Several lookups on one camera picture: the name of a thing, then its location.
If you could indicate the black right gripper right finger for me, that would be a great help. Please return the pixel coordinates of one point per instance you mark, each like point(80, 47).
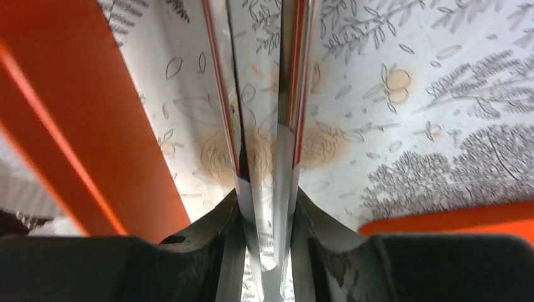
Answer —
point(331, 262)

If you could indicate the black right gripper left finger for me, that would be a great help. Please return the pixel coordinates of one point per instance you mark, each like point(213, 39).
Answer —
point(203, 262)

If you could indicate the metal tongs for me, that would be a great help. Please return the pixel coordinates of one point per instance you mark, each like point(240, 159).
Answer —
point(265, 156)

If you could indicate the floral tablecloth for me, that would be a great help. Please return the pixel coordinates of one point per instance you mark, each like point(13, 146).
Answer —
point(414, 106)

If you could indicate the orange tin lid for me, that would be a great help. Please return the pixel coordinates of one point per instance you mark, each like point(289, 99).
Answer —
point(514, 219)

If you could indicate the orange cookie tin box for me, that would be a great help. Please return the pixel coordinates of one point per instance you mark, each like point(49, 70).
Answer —
point(70, 109)

